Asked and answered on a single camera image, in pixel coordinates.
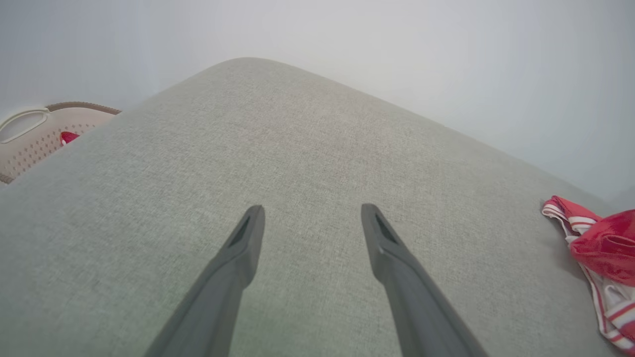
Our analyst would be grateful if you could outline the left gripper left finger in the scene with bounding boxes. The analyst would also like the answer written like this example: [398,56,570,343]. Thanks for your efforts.
[143,205,266,357]

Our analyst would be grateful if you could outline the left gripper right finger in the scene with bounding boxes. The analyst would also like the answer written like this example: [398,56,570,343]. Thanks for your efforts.
[361,203,490,357]

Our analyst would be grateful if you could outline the red and white garment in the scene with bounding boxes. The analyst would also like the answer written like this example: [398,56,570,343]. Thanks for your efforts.
[541,195,635,354]

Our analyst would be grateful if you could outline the grey fabric sofa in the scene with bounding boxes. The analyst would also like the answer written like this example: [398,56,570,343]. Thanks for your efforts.
[0,57,635,357]

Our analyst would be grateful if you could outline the beige perforated laundry basket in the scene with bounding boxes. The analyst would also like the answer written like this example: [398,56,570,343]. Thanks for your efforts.
[0,102,122,185]

